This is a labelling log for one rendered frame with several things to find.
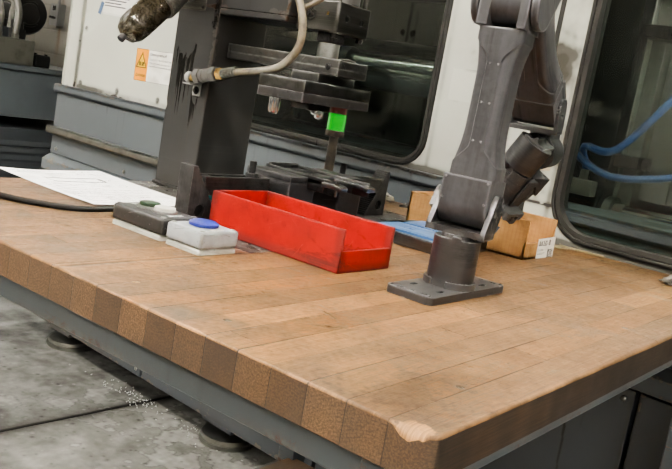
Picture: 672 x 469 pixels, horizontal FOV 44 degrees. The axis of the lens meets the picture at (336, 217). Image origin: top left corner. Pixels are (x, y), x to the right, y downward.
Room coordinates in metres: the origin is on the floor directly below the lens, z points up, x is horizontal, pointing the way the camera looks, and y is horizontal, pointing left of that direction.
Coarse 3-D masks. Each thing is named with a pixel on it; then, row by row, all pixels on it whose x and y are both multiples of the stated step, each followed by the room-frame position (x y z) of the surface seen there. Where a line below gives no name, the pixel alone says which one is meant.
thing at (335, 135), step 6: (342, 60) 1.73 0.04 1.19; (348, 60) 1.72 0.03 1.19; (330, 132) 1.72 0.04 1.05; (336, 132) 1.72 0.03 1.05; (342, 132) 1.73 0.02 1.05; (330, 138) 1.73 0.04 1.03; (336, 138) 1.73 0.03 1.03; (330, 144) 1.73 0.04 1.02; (336, 144) 1.74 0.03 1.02; (330, 150) 1.73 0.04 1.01; (330, 156) 1.73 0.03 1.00; (330, 162) 1.73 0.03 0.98; (324, 168) 1.74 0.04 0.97; (330, 168) 1.73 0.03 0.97
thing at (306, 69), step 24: (240, 48) 1.52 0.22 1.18; (264, 48) 1.49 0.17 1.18; (336, 48) 1.44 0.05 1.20; (312, 72) 1.40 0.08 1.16; (336, 72) 1.39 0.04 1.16; (360, 72) 1.43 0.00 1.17; (288, 96) 1.36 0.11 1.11; (312, 96) 1.36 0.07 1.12; (336, 96) 1.41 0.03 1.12; (360, 96) 1.46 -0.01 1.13
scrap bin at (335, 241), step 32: (224, 192) 1.23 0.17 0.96; (256, 192) 1.29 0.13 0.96; (224, 224) 1.20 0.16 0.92; (256, 224) 1.16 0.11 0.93; (288, 224) 1.13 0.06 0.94; (320, 224) 1.09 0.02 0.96; (352, 224) 1.21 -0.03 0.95; (384, 224) 1.18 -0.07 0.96; (288, 256) 1.12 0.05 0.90; (320, 256) 1.09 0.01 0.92; (352, 256) 1.09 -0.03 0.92; (384, 256) 1.15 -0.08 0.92
